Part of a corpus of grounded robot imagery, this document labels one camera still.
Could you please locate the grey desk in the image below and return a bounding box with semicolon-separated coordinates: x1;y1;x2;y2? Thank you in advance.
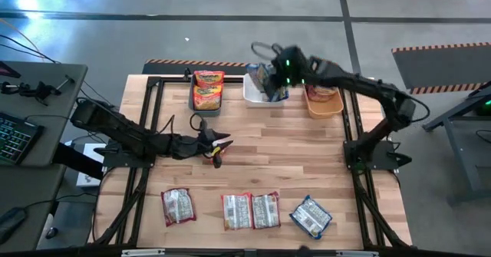
0;163;66;252
0;61;88;170

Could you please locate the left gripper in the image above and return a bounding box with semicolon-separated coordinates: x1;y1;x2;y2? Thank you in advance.
171;130;235;161

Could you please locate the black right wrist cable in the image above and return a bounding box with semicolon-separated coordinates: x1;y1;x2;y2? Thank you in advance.
250;41;285;63

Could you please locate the orange floor cable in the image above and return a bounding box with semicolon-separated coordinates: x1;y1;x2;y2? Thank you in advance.
0;17;44;58

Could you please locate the black aluminium table frame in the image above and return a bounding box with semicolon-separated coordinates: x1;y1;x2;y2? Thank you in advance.
88;74;414;250

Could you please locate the white plastic bin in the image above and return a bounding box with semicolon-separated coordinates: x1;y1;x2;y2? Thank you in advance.
242;72;287;109

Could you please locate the black computer mouse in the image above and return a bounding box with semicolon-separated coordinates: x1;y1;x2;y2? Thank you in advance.
0;206;26;245

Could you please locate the silver bracket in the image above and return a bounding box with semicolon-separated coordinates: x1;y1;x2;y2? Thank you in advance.
120;249;166;257
335;250;380;257

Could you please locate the black backlit keyboard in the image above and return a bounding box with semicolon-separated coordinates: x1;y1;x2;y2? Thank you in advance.
0;112;43;168

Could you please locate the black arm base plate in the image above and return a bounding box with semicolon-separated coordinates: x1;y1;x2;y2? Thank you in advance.
93;137;159;169
343;139;414;172

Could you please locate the dark device on desk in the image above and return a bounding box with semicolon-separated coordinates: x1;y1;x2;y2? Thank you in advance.
0;60;21;82

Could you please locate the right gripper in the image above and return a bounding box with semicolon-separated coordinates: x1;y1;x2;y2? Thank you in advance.
267;44;335;104

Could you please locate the blue-grey plastic bin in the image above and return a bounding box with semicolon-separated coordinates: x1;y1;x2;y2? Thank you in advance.
187;74;223;118

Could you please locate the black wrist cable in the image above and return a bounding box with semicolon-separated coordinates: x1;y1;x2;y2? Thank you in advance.
189;113;210;133
250;41;285;63

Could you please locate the black floor mat striped edge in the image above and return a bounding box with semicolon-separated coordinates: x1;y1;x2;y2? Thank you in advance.
390;41;491;95
141;58;254;77

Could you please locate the black clamp tool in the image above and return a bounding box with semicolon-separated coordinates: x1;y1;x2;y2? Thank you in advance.
0;81;62;108

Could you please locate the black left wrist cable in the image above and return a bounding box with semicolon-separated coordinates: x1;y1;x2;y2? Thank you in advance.
189;113;210;133

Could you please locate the metal T-handle tool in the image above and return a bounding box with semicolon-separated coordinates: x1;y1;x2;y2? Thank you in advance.
54;76;76;94

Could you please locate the black computer with green light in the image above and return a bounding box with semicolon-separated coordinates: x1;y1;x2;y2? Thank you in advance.
475;91;491;117

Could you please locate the orange plastic bin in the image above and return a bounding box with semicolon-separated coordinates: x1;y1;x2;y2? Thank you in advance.
302;82;345;120

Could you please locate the black floor cable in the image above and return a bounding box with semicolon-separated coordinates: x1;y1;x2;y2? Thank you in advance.
0;35;61;67

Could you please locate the black metal table frame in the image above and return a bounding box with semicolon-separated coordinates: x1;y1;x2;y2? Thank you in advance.
421;81;491;205

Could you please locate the white box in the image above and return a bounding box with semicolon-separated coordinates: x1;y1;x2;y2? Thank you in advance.
75;142;107;188

